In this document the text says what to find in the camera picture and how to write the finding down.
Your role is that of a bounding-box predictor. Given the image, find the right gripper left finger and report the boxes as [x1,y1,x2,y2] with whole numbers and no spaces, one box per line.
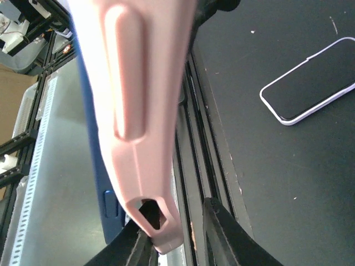
[83,201,167,266]

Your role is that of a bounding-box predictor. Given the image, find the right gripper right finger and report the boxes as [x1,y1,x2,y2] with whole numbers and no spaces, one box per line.
[202,197,281,265]

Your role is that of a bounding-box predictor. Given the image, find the blue phone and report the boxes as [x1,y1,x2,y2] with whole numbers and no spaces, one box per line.
[68,19,125,245]

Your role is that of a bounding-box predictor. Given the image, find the pink phone case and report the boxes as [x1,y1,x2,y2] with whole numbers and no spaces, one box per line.
[69,1,197,254]

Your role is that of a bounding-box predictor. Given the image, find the phone in lilac case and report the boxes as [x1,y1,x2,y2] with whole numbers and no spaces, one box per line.
[259,37,354,126]

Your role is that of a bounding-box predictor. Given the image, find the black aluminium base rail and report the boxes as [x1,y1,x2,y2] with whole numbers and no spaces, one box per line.
[173,53,253,265]

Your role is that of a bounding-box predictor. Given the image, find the white slotted cable duct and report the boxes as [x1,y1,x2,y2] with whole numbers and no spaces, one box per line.
[9,77,58,265]

